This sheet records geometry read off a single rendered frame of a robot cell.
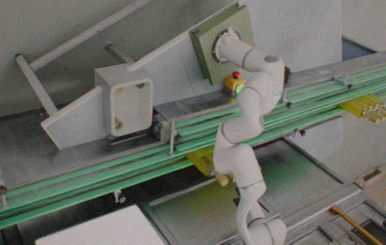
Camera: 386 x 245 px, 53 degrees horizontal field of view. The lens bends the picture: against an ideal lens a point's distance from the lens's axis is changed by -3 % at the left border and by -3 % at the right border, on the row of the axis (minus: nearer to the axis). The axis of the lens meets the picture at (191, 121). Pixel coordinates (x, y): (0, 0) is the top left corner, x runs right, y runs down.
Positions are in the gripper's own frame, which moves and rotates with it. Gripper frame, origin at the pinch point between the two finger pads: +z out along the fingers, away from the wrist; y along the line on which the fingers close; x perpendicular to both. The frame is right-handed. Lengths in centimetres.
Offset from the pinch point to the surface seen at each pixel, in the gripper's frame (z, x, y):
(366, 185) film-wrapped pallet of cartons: 202, -323, -235
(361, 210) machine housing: -5, -61, -17
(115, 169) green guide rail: 20.7, 42.8, 3.8
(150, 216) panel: 9.2, 31.5, -12.5
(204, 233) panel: -3.4, 13.5, -13.0
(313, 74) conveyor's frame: 64, -71, 15
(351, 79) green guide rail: 59, -93, 13
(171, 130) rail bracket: 24.8, 20.3, 16.0
